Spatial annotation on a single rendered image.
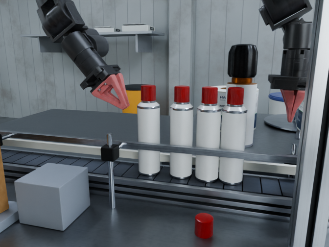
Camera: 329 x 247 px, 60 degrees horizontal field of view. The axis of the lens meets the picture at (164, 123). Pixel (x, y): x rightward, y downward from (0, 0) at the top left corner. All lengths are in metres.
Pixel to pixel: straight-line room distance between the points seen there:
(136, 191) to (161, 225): 0.11
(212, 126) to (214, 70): 3.38
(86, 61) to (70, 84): 4.31
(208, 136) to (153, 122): 0.12
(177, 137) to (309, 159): 0.27
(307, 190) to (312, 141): 0.08
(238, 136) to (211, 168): 0.09
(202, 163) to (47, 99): 4.81
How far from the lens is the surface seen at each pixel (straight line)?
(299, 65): 0.64
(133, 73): 4.34
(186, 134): 0.61
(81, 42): 0.69
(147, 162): 0.65
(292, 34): 0.65
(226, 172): 0.63
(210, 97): 0.59
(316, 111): 0.45
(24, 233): 0.62
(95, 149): 0.77
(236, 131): 0.60
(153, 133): 0.63
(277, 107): 3.22
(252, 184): 0.65
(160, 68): 4.17
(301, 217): 0.51
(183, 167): 0.64
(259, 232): 0.59
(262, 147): 0.90
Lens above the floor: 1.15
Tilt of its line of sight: 14 degrees down
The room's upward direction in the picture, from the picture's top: straight up
